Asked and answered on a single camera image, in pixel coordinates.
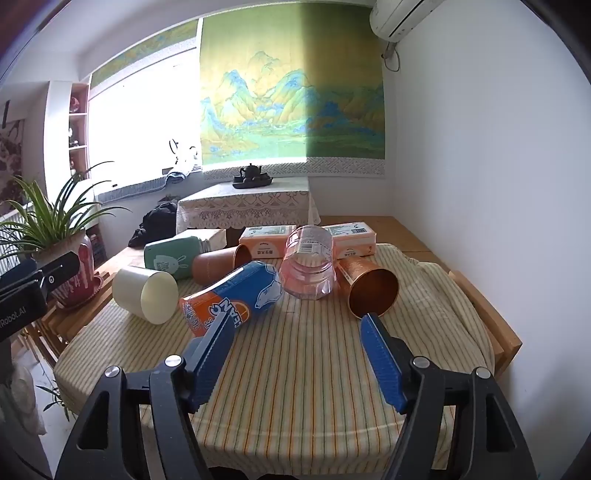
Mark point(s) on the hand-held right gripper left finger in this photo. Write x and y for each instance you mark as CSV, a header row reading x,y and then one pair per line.
x,y
206,368

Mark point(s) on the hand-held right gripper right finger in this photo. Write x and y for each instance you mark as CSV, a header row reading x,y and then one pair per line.
x,y
382,357

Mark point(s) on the copper metal cup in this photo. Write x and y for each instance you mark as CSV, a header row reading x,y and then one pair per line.
x,y
367,285

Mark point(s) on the blue and orange printed cup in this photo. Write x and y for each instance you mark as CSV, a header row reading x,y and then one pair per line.
x,y
233,297

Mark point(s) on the cream white cup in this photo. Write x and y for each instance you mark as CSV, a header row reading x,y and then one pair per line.
x,y
144,291

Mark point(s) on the brown leather textured cup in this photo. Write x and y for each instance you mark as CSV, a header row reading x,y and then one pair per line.
x,y
220,266

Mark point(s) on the green rabbit print cup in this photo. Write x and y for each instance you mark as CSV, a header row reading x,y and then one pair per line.
x,y
171,256

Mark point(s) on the clear pink plastic cup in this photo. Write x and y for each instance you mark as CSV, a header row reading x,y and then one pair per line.
x,y
308,264

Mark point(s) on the potted spider plant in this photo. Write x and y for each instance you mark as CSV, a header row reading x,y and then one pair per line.
x,y
55,230

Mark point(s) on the striped tablecloth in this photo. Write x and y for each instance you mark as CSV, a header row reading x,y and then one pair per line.
x,y
295,369

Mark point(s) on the wooden table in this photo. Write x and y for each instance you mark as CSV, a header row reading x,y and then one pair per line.
x,y
485,318

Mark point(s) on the orange tissue box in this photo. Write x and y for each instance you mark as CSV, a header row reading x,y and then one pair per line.
x,y
353,240
265,242

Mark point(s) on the black bag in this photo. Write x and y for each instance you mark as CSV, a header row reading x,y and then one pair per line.
x,y
154,224

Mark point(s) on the white shelf unit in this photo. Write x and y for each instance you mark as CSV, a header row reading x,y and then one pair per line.
x,y
67,134

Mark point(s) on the white lace tablecloth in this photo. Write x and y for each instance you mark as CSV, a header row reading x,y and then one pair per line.
x,y
244,207

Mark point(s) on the dark teapot set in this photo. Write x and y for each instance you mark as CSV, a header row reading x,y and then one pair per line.
x,y
252,176

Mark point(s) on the white air conditioner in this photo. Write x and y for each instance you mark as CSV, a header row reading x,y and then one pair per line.
x,y
399,16

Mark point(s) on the landscape painting wall hanging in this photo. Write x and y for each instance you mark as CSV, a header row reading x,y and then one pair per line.
x,y
291,92

